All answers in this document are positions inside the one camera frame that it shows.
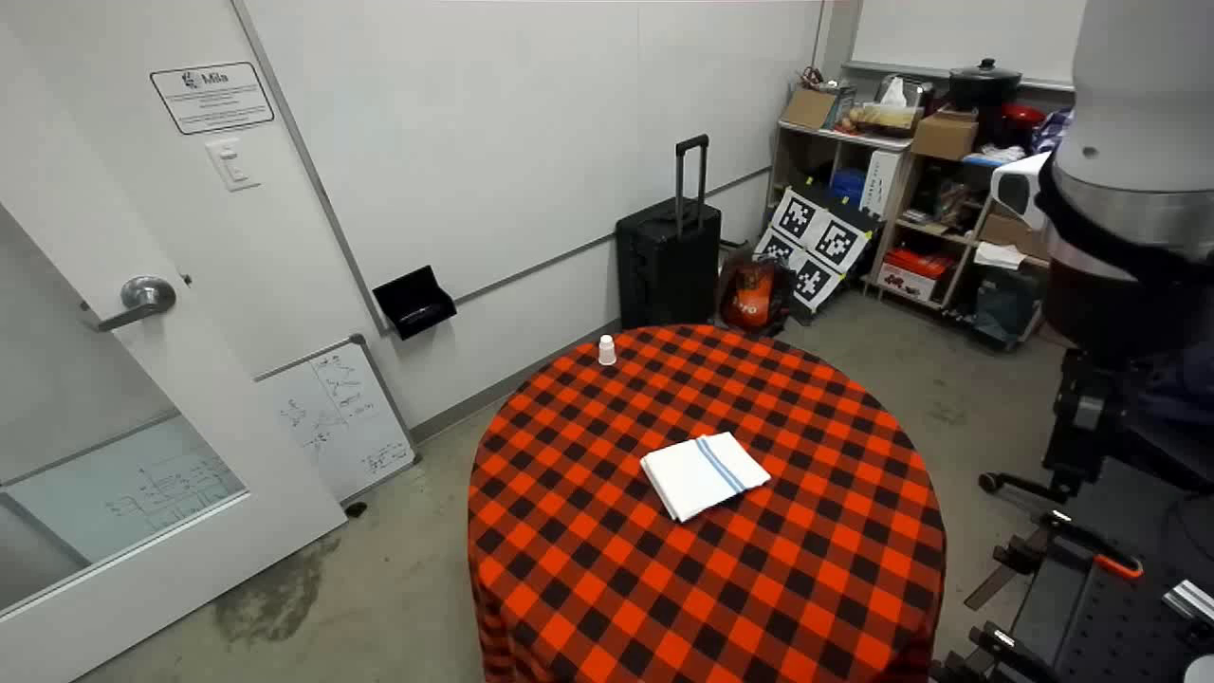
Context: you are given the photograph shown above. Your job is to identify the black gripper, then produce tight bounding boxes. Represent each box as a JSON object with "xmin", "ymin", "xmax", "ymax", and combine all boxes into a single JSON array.
[{"xmin": 1039, "ymin": 230, "xmax": 1214, "ymax": 499}]

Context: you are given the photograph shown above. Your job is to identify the white towel blue stripes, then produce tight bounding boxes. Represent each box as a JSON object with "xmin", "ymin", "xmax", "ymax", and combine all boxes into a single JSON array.
[{"xmin": 636, "ymin": 427, "xmax": 776, "ymax": 529}]

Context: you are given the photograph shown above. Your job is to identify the black office chair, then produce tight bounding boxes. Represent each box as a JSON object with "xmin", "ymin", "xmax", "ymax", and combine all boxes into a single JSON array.
[{"xmin": 980, "ymin": 316, "xmax": 1214, "ymax": 523}]

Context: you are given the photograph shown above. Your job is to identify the black orange spring clamp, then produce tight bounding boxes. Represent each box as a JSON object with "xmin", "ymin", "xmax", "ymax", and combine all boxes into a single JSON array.
[
  {"xmin": 964, "ymin": 617, "xmax": 1059, "ymax": 683},
  {"xmin": 992, "ymin": 503, "xmax": 1150, "ymax": 585}
]

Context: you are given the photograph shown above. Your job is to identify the dark blue storage bin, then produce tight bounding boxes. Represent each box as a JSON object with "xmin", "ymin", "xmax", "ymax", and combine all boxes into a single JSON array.
[{"xmin": 968, "ymin": 264, "xmax": 1052, "ymax": 354}]

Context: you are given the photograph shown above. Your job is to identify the red storage box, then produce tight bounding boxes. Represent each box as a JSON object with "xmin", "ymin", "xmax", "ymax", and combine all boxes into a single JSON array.
[{"xmin": 879, "ymin": 247, "xmax": 961, "ymax": 307}]

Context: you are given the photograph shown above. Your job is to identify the white plastic appliance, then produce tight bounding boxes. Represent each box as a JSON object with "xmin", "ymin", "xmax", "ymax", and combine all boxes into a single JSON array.
[{"xmin": 987, "ymin": 149, "xmax": 1055, "ymax": 236}]

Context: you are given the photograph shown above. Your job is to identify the red pot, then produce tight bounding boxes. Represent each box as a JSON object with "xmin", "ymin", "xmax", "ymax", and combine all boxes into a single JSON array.
[{"xmin": 998, "ymin": 100, "xmax": 1055, "ymax": 135}]

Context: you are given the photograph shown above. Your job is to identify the brown cardboard box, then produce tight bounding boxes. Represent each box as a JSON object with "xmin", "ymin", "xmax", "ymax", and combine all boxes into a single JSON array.
[{"xmin": 907, "ymin": 111, "xmax": 983, "ymax": 164}]

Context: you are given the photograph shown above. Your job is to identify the black white fiducial marker board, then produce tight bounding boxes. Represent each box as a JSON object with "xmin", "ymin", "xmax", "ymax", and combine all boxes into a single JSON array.
[{"xmin": 753, "ymin": 186, "xmax": 879, "ymax": 320}]

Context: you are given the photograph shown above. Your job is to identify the black cooking pot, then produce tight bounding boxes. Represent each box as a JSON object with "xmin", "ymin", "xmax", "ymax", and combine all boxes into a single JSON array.
[{"xmin": 945, "ymin": 52, "xmax": 1025, "ymax": 112}]

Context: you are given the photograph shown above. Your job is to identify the orange black bag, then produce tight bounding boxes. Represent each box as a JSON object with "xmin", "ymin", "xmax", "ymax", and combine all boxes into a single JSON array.
[{"xmin": 719, "ymin": 252, "xmax": 802, "ymax": 339}]

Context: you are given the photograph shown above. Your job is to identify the wooden shelf unit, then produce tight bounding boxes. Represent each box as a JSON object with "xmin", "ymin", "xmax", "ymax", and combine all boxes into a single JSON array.
[{"xmin": 769, "ymin": 111, "xmax": 1066, "ymax": 320}]

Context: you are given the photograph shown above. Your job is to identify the small cardboard box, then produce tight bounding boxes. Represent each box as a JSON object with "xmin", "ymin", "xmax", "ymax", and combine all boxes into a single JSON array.
[{"xmin": 781, "ymin": 81, "xmax": 845, "ymax": 133}]

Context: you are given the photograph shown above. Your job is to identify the black rolling suitcase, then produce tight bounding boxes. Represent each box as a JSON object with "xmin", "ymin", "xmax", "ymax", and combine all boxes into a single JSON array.
[{"xmin": 611, "ymin": 133, "xmax": 726, "ymax": 335}]

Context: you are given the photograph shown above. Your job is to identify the red black plaid tablecloth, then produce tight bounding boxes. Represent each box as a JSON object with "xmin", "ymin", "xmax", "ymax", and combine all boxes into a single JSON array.
[{"xmin": 462, "ymin": 320, "xmax": 949, "ymax": 683}]

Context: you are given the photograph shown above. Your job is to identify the small leaning whiteboard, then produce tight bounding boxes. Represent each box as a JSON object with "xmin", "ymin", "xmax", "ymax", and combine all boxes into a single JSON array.
[{"xmin": 255, "ymin": 335, "xmax": 420, "ymax": 510}]

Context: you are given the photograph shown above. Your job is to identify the white door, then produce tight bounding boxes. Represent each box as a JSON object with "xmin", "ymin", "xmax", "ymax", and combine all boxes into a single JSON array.
[{"xmin": 0, "ymin": 0, "xmax": 352, "ymax": 683}]

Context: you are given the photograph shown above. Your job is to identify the small white door notice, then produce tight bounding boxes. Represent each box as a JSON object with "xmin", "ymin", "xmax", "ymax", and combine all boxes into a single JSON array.
[{"xmin": 205, "ymin": 133, "xmax": 267, "ymax": 197}]

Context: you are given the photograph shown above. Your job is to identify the white paper door sign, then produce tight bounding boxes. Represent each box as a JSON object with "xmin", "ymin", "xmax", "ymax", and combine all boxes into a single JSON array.
[{"xmin": 145, "ymin": 57, "xmax": 280, "ymax": 139}]

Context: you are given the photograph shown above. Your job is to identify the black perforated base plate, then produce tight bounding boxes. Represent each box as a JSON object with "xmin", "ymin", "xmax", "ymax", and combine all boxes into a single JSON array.
[{"xmin": 1008, "ymin": 553, "xmax": 1214, "ymax": 683}]

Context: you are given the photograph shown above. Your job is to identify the wall mounted whiteboard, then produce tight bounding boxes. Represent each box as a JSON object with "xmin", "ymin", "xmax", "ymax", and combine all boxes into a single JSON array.
[{"xmin": 841, "ymin": 0, "xmax": 1094, "ymax": 90}]

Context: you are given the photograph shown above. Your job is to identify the black wall tray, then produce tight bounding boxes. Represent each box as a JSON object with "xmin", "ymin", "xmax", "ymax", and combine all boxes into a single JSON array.
[{"xmin": 368, "ymin": 262, "xmax": 461, "ymax": 340}]

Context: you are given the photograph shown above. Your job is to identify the silver door handle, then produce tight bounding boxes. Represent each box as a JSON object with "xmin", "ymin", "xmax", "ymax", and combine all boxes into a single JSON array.
[{"xmin": 96, "ymin": 272, "xmax": 181, "ymax": 339}]

